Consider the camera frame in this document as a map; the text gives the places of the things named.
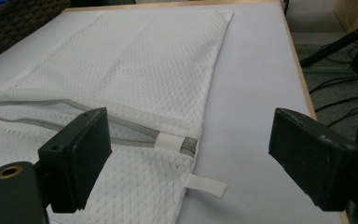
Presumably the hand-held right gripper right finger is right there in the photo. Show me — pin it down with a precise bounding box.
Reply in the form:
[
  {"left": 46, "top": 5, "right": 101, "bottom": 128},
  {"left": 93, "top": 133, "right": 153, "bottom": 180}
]
[{"left": 268, "top": 107, "right": 358, "bottom": 212}]

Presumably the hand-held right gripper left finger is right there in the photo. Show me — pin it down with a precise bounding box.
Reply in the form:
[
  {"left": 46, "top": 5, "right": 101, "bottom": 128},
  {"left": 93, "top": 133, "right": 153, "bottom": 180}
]
[{"left": 37, "top": 107, "right": 113, "bottom": 215}]

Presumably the white mesh laundry bag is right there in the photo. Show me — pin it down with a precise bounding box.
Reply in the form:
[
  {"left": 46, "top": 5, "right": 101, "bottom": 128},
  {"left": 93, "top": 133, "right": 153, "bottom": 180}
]
[{"left": 0, "top": 8, "right": 234, "bottom": 224}]

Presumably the brown wicker basket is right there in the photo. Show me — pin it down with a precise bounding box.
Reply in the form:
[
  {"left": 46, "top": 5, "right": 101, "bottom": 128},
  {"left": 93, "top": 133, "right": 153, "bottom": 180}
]
[{"left": 0, "top": 0, "right": 73, "bottom": 68}]

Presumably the black metal stand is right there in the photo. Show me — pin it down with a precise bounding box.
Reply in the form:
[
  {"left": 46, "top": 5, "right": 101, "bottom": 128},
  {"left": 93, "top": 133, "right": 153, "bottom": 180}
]
[{"left": 299, "top": 17, "right": 358, "bottom": 75}]

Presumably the light wooden furniture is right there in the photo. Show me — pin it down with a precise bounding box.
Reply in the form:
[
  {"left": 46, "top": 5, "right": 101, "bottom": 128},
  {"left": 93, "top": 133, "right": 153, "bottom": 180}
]
[{"left": 332, "top": 0, "right": 358, "bottom": 35}]

